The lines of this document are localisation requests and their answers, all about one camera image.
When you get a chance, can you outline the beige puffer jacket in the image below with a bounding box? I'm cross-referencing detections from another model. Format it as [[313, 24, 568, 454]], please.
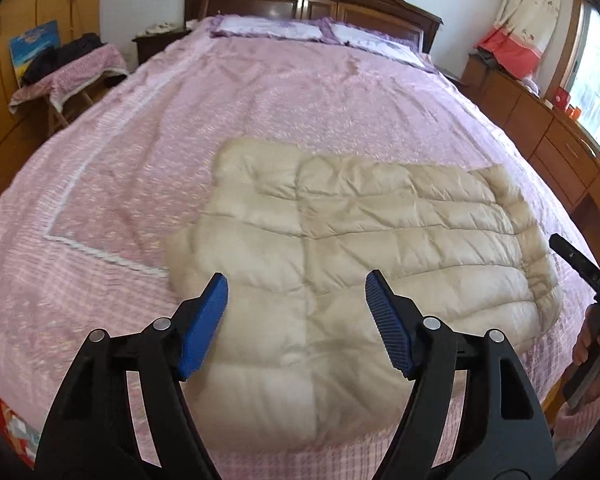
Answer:
[[165, 137, 563, 453]]

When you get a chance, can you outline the person's right forearm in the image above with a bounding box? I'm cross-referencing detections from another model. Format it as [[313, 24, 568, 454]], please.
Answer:
[[552, 387, 600, 466]]

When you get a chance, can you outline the dark wooden nightstand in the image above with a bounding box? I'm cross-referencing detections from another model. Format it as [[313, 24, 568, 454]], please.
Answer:
[[132, 22, 191, 66]]

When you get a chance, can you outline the person's right hand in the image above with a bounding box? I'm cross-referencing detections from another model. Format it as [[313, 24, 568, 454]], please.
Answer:
[[572, 305, 600, 366]]

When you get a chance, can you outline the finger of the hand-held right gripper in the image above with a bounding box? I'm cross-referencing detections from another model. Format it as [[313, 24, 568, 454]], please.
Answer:
[[550, 233, 600, 306]]

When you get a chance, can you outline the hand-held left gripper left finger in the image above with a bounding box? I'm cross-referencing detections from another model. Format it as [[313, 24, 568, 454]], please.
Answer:
[[34, 272, 229, 480]]

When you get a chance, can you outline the window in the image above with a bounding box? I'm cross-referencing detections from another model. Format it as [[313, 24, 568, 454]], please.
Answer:
[[562, 0, 600, 161]]

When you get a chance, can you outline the dark clothes pile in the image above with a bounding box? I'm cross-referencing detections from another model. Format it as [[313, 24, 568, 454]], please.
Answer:
[[21, 32, 103, 86]]

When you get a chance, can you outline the pink floral cloth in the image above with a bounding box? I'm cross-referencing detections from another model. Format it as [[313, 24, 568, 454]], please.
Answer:
[[9, 42, 129, 113]]

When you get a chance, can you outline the wooden stool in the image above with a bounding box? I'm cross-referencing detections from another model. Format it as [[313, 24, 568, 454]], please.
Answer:
[[42, 77, 126, 133]]

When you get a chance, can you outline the white pillow with purple trim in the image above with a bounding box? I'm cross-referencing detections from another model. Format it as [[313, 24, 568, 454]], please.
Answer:
[[211, 15, 333, 43], [327, 21, 431, 68]]

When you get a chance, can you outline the cream and red curtain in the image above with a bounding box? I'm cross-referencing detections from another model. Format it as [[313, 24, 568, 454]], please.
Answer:
[[477, 0, 578, 81]]

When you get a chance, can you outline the red printed object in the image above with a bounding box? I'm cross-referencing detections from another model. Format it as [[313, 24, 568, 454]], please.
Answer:
[[0, 377, 37, 471]]

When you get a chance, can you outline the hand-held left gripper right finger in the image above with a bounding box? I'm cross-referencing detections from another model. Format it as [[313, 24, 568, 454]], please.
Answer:
[[365, 270, 553, 480]]

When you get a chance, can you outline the wooden dresser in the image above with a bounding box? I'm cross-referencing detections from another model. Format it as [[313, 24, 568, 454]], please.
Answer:
[[462, 52, 600, 241]]

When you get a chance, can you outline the wooden wardrobe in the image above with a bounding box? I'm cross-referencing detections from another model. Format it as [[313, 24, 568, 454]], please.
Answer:
[[0, 0, 103, 221]]

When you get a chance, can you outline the bed with pink bedspread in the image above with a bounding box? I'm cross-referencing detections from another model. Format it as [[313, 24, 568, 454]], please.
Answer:
[[0, 14, 600, 480]]

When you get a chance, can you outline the blue painting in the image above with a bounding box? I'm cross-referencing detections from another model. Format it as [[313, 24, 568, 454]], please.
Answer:
[[9, 20, 61, 91]]

